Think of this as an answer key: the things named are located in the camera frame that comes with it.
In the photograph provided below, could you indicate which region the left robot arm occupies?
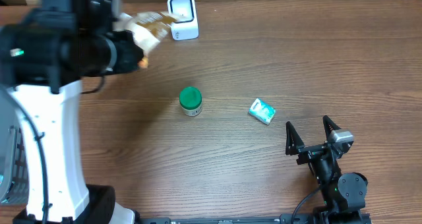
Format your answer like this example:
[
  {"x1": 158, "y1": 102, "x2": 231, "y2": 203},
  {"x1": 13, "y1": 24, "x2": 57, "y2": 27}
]
[{"x1": 1, "y1": 0, "x2": 144, "y2": 224}]

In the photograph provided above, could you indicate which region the green lid jar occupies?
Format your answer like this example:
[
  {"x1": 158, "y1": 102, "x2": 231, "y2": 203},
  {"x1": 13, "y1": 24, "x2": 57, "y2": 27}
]
[{"x1": 179, "y1": 86, "x2": 202, "y2": 117}]

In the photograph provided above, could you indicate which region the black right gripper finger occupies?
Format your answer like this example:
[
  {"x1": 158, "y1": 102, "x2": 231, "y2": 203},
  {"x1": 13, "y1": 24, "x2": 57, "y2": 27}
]
[
  {"x1": 286, "y1": 121, "x2": 305, "y2": 155},
  {"x1": 322, "y1": 115, "x2": 340, "y2": 139}
]

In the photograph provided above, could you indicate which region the beige pouch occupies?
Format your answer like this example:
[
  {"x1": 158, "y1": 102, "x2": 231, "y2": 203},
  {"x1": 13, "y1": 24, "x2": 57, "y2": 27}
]
[{"x1": 113, "y1": 11, "x2": 188, "y2": 69}]

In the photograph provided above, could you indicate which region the grey plastic mesh basket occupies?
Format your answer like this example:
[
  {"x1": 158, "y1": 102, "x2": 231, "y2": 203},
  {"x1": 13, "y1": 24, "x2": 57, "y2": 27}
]
[{"x1": 1, "y1": 93, "x2": 29, "y2": 206}]

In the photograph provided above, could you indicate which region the teal tissue pack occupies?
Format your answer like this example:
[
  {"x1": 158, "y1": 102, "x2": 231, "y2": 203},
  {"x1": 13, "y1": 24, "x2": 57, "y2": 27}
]
[{"x1": 248, "y1": 98, "x2": 276, "y2": 125}]

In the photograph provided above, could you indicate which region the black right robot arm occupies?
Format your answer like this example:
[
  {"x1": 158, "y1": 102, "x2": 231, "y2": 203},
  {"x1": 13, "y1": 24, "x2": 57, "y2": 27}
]
[{"x1": 280, "y1": 115, "x2": 372, "y2": 224}]

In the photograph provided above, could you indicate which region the white barcode scanner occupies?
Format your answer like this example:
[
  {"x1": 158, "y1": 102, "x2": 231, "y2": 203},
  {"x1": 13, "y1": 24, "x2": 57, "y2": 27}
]
[{"x1": 167, "y1": 0, "x2": 199, "y2": 41}]

